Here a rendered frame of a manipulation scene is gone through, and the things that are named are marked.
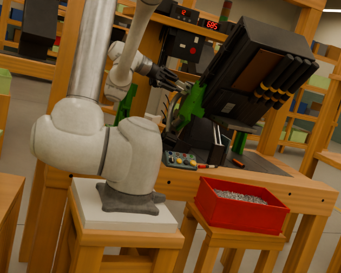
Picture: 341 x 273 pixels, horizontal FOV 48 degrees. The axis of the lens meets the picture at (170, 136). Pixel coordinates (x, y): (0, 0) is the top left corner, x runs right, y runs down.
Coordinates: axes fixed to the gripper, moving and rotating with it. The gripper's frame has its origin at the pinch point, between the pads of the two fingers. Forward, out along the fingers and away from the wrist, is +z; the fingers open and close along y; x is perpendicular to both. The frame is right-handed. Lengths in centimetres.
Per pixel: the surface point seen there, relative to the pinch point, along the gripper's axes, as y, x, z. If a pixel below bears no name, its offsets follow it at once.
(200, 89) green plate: -5.3, -10.6, 4.5
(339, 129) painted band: 594, 414, 828
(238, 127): -23.4, -19.6, 22.1
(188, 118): -18.8, -2.9, 4.4
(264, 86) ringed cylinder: -8.9, -36.0, 22.1
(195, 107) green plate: -11.9, -4.8, 6.7
